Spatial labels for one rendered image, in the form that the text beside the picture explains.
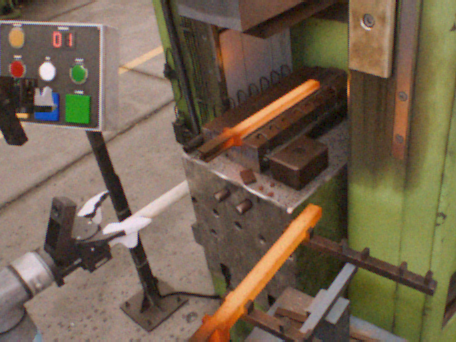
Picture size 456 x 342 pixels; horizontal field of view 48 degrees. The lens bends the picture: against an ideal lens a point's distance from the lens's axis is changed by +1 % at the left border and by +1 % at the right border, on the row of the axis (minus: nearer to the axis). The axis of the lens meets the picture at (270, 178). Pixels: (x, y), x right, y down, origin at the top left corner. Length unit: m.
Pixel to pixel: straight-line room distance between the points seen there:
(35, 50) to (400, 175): 1.03
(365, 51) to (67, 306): 1.74
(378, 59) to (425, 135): 0.18
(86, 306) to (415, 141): 1.64
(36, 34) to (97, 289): 1.20
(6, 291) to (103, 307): 1.31
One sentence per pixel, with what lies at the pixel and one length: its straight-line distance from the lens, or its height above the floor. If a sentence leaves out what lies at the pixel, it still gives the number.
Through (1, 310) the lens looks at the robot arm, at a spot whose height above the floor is 0.98.
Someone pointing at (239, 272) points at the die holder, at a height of 0.57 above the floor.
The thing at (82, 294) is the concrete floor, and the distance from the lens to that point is 2.40.
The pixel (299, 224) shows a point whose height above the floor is 0.95.
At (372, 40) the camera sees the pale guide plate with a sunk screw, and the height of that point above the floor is 1.26.
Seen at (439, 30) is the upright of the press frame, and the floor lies 1.29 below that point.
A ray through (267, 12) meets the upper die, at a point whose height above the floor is 1.28.
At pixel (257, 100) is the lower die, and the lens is 1.41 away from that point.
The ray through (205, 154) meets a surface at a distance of 1.18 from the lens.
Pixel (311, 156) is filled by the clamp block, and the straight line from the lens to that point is 1.17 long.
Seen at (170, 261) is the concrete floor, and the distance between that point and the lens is 2.38.
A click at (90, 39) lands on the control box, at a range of 1.48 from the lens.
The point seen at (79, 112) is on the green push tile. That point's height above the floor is 1.00.
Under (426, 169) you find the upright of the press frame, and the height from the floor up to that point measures 0.99.
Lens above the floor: 1.65
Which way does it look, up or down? 37 degrees down
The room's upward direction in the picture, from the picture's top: 6 degrees counter-clockwise
